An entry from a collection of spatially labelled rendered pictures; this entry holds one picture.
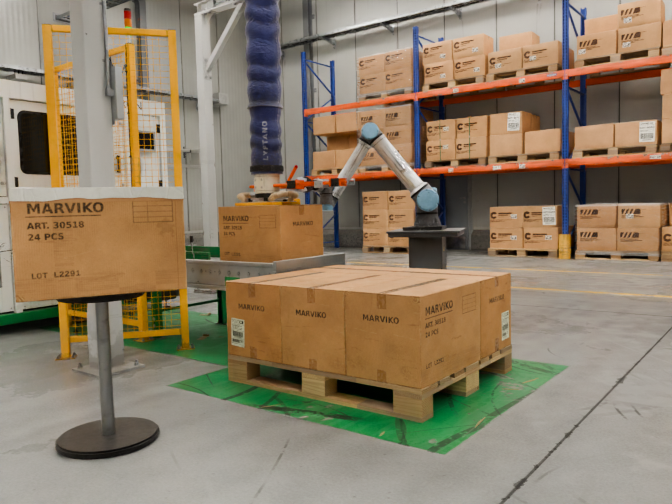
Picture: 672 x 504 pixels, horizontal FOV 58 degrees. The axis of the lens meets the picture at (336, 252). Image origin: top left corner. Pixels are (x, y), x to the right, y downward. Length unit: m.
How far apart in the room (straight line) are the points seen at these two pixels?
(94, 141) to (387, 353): 2.09
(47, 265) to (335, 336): 1.28
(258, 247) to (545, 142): 7.46
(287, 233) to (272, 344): 0.95
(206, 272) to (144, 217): 1.77
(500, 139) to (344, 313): 8.45
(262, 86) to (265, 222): 0.90
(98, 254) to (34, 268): 0.22
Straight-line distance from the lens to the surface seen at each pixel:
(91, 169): 3.77
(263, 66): 4.19
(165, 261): 2.45
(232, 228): 4.16
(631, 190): 11.70
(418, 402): 2.70
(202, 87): 7.20
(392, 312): 2.67
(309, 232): 4.02
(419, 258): 4.31
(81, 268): 2.42
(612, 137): 10.47
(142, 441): 2.63
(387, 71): 12.20
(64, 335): 4.31
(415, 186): 4.18
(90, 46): 3.89
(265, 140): 4.12
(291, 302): 3.02
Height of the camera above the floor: 0.92
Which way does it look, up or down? 4 degrees down
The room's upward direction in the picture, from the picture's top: 1 degrees counter-clockwise
